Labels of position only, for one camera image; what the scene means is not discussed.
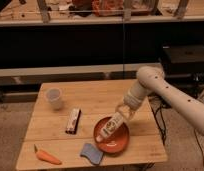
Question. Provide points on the orange toy carrot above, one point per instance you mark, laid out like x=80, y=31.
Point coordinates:
x=44, y=156

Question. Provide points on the long wooden shelf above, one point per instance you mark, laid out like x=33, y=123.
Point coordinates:
x=96, y=12

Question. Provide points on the wooden table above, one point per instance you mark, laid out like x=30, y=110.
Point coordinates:
x=96, y=100

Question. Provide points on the black box on right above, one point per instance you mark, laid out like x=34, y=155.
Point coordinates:
x=183, y=59

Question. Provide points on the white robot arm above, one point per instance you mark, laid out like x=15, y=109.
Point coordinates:
x=152, y=79

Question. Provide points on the chocolate bar package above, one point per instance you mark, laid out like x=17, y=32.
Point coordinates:
x=73, y=119

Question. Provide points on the orange ceramic bowl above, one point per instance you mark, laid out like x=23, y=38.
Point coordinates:
x=117, y=142

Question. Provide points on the blue sponge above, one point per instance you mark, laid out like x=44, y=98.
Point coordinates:
x=93, y=154

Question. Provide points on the white plastic cup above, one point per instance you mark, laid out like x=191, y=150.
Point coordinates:
x=54, y=98

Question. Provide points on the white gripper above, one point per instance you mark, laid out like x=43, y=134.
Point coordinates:
x=132, y=101

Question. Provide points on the white bottle with label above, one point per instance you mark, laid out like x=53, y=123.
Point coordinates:
x=110, y=127

